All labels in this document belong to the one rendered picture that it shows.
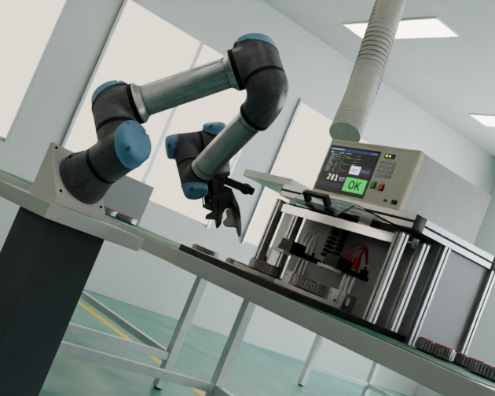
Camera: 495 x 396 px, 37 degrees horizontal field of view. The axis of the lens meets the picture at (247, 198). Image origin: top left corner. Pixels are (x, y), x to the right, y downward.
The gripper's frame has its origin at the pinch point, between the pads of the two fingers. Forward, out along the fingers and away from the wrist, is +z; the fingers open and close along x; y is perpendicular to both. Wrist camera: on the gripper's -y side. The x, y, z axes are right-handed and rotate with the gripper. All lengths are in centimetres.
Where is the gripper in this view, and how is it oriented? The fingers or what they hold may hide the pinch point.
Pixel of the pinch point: (229, 231)
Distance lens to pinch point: 240.6
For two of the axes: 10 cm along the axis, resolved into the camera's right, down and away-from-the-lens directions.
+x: 5.5, 1.7, -8.2
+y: -8.3, 2.0, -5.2
